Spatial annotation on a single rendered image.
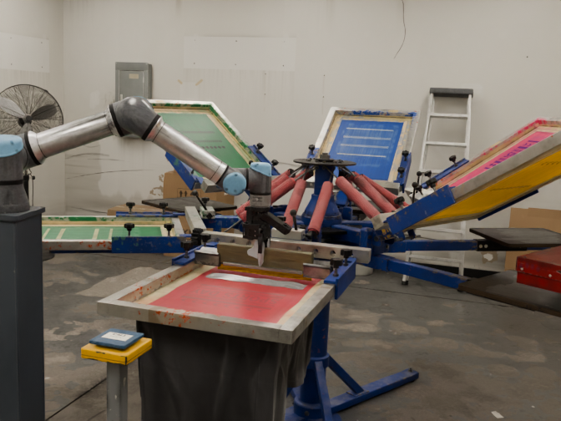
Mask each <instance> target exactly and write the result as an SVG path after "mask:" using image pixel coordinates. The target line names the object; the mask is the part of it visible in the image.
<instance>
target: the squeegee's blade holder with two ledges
mask: <svg viewBox="0 0 561 421"><path fill-rule="evenodd" d="M223 265H224V266H237V267H244V268H250V269H258V270H265V271H278V272H284V273H291V274H298V275H302V271H295V270H288V269H281V268H274V267H267V266H254V265H247V264H240V263H233V262H226V261H224V262H223Z"/></svg>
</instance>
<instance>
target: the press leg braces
mask: <svg viewBox="0 0 561 421"><path fill-rule="evenodd" d="M328 368H329V369H330V370H331V371H332V372H333V373H334V374H335V375H337V376H338V377H339V378H340V379H341V380H342V381H343V382H344V383H345V384H346V385H347V386H348V387H349V388H350V389H351V390H349V391H346V392H347V393H349V394H350V395H352V396H354V397H358V396H360V395H362V394H364V393H368V392H369V391H368V390H366V389H364V388H362V387H361V386H360V385H359V384H358V383H357V382H356V381H355V380H354V379H353V378H352V377H351V376H350V375H349V374H348V373H347V372H346V371H345V370H344V369H343V368H342V367H341V366H340V365H339V364H338V363H337V362H336V361H335V360H334V359H333V358H332V357H331V356H330V357H329V366H328ZM314 372H315V376H316V385H317V390H318V394H319V399H320V405H321V414H322V419H323V421H333V417H332V412H331V403H330V399H329V393H328V389H327V385H326V376H325V372H324V368H323V363H322V361H320V362H314ZM292 389H293V388H287V394H286V397H287V396H288V395H289V393H290V392H291V390H292Z"/></svg>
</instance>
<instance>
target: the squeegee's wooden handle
mask: <svg viewBox="0 0 561 421"><path fill-rule="evenodd" d="M252 247H253V246H248V245H241V244H233V243H225V242H219V243H218V244H217V253H219V254H220V264H223V262H224V261H226V262H233V263H240V264H247V265H254V266H259V264H258V259H257V258H254V257H253V256H249V255H248V254H247V251H248V250H249V249H250V248H252ZM313 262H314V253H313V252H307V251H293V250H285V249H278V248H270V247H265V249H264V262H263V264H262V265H261V266H267V267H274V268H281V269H288V270H295V271H302V274H303V263H310V264H313Z"/></svg>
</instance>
